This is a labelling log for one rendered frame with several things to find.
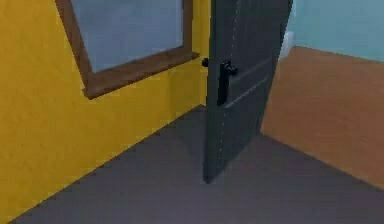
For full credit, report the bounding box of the black door handle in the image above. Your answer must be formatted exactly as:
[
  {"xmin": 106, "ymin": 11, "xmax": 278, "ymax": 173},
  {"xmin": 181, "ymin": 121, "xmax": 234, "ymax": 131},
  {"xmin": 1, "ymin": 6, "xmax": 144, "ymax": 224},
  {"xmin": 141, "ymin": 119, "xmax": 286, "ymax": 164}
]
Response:
[{"xmin": 216, "ymin": 59, "xmax": 238, "ymax": 107}]

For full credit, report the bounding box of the dark grey room door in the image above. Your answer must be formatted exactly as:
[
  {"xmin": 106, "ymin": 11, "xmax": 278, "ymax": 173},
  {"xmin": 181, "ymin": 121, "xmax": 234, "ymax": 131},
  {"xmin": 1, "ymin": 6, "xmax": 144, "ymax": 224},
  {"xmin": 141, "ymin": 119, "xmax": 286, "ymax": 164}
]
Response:
[{"xmin": 202, "ymin": 0, "xmax": 294, "ymax": 184}]

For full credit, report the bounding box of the brown framed window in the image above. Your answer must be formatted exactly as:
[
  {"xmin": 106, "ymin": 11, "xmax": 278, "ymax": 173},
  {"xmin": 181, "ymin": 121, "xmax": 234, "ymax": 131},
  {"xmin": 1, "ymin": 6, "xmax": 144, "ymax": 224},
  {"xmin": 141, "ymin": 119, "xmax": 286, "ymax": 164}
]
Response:
[{"xmin": 54, "ymin": 0, "xmax": 200, "ymax": 100}]

